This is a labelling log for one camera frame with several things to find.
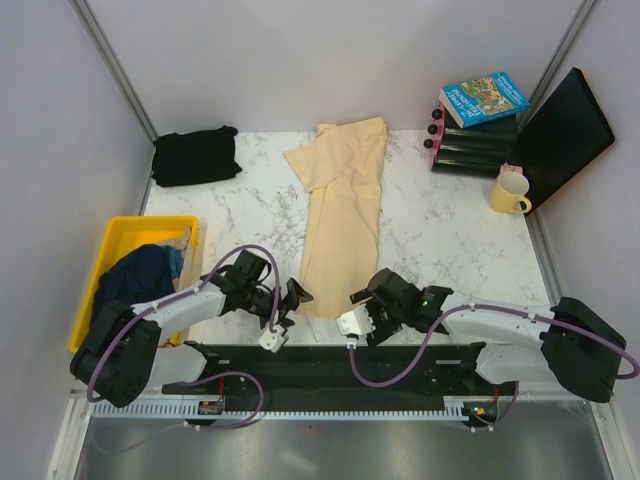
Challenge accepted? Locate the cream yellow t-shirt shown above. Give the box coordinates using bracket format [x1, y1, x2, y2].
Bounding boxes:
[285, 117, 387, 320]

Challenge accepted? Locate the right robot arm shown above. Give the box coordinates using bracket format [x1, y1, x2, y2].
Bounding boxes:
[336, 268, 639, 403]

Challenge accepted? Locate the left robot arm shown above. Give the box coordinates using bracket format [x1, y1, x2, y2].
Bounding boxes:
[70, 245, 313, 407]

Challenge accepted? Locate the navy blue t-shirt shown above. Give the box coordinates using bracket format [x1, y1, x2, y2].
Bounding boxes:
[90, 244, 184, 323]

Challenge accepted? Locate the yellow plastic bin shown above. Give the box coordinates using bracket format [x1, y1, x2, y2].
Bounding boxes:
[68, 215, 199, 353]

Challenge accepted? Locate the folded black t-shirt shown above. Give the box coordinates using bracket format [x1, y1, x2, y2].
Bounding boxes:
[151, 126, 242, 188]

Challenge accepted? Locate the yellow ceramic mug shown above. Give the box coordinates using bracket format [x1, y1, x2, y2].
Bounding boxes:
[489, 171, 532, 214]

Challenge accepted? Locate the black box with knobs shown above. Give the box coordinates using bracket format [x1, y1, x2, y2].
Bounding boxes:
[423, 103, 517, 179]

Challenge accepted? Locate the small pink box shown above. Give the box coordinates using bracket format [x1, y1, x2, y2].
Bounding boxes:
[499, 162, 523, 175]

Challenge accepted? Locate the colourful treehouse book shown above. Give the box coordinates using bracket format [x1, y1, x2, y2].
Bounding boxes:
[439, 72, 529, 129]

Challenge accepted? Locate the black flat panel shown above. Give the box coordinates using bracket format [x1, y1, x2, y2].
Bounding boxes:
[508, 67, 615, 209]

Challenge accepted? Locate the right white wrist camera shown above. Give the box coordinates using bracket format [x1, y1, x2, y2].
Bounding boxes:
[336, 304, 376, 349]

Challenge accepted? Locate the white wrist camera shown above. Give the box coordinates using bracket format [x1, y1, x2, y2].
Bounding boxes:
[258, 325, 288, 353]
[336, 304, 376, 349]

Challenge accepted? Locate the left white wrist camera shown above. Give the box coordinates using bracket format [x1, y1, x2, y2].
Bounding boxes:
[258, 325, 288, 353]

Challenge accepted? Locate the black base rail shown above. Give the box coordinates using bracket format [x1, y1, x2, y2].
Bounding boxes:
[162, 345, 515, 413]

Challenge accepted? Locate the white slotted cable duct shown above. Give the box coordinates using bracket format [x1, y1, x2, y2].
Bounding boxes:
[93, 399, 225, 420]

